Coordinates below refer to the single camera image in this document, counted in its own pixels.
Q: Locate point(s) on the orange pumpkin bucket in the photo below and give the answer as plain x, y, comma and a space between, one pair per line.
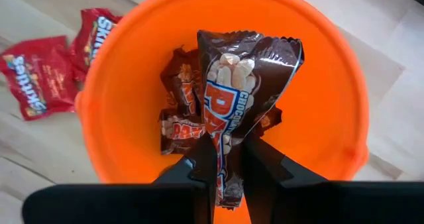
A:
132, 118

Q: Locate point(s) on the brown PayDay bar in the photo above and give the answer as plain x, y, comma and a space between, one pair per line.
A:
182, 81
245, 85
180, 131
270, 118

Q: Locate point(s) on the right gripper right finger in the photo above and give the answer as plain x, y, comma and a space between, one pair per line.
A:
261, 171

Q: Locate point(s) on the red Skittles pack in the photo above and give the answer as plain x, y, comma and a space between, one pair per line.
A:
39, 78
96, 35

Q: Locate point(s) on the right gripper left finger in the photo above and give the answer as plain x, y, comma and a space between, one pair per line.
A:
205, 164

